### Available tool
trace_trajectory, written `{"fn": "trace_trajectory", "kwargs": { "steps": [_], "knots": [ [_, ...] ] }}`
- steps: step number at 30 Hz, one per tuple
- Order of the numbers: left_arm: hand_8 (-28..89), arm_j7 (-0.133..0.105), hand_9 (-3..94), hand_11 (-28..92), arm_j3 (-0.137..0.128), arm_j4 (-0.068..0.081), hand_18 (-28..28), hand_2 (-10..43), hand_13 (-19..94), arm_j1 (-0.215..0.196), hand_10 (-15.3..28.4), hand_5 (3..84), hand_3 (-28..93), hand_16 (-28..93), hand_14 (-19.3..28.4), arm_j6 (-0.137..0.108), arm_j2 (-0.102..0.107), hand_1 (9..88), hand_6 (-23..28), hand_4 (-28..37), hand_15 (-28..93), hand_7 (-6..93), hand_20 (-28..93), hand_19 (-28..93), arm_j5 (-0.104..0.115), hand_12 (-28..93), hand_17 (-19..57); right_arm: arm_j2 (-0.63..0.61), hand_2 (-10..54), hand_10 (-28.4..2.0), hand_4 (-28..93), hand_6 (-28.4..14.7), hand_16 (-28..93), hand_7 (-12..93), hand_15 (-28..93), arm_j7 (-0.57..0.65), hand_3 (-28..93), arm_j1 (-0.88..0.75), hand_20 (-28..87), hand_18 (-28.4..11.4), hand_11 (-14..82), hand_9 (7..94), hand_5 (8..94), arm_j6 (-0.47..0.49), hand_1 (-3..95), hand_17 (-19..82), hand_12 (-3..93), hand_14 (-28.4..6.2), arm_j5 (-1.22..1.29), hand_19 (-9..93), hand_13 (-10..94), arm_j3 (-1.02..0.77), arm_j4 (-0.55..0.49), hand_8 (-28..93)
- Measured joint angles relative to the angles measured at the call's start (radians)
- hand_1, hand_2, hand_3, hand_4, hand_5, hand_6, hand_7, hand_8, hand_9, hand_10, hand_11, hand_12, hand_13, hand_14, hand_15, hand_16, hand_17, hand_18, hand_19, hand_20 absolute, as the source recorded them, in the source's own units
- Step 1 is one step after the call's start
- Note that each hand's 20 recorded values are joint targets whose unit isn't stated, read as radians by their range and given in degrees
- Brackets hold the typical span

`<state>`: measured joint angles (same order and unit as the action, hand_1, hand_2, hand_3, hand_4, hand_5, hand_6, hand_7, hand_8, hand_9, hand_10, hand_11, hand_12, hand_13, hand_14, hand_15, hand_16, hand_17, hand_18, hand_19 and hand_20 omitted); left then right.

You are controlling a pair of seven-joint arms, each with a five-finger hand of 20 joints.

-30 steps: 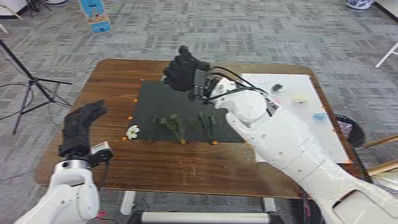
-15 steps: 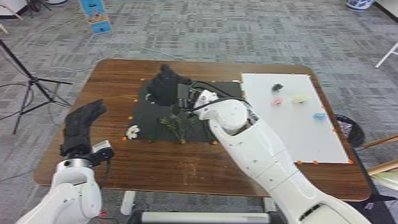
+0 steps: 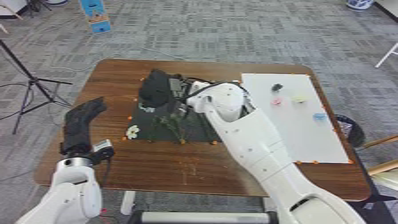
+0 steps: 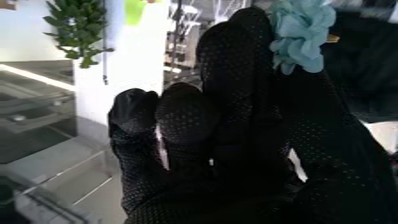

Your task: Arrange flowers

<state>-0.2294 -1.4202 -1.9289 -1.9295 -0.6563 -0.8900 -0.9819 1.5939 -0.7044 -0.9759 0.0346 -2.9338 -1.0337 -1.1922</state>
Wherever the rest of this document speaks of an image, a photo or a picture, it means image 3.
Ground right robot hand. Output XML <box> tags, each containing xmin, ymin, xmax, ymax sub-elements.
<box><xmin>137</xmin><ymin>68</ymin><xmax>180</xmax><ymax>108</ymax></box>

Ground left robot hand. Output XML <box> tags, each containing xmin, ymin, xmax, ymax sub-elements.
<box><xmin>59</xmin><ymin>96</ymin><xmax>110</xmax><ymax>156</ymax></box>

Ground dark mat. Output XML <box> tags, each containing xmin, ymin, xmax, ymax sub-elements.
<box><xmin>125</xmin><ymin>75</ymin><xmax>222</xmax><ymax>145</ymax></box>

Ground black tripod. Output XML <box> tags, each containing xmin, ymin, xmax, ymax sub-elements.
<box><xmin>0</xmin><ymin>39</ymin><xmax>75</xmax><ymax>135</ymax></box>

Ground white sheet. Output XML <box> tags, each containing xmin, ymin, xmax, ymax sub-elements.
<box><xmin>240</xmin><ymin>72</ymin><xmax>352</xmax><ymax>165</ymax></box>

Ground light blue flower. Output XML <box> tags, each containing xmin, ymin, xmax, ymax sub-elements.
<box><xmin>311</xmin><ymin>112</ymin><xmax>329</xmax><ymax>123</ymax></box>

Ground black waste bin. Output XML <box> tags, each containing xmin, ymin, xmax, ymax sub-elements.
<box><xmin>334</xmin><ymin>114</ymin><xmax>368</xmax><ymax>149</ymax></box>

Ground white chair leg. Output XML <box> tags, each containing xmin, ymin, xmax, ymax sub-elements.
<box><xmin>373</xmin><ymin>42</ymin><xmax>398</xmax><ymax>69</ymax></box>

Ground blue and white vase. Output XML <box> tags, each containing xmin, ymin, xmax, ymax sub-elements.
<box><xmin>345</xmin><ymin>0</ymin><xmax>377</xmax><ymax>11</ymax></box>

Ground wooden chair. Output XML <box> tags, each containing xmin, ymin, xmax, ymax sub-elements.
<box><xmin>359</xmin><ymin>134</ymin><xmax>398</xmax><ymax>193</ymax></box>

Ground black cable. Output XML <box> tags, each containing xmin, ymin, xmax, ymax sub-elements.
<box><xmin>182</xmin><ymin>76</ymin><xmax>247</xmax><ymax>94</ymax></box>

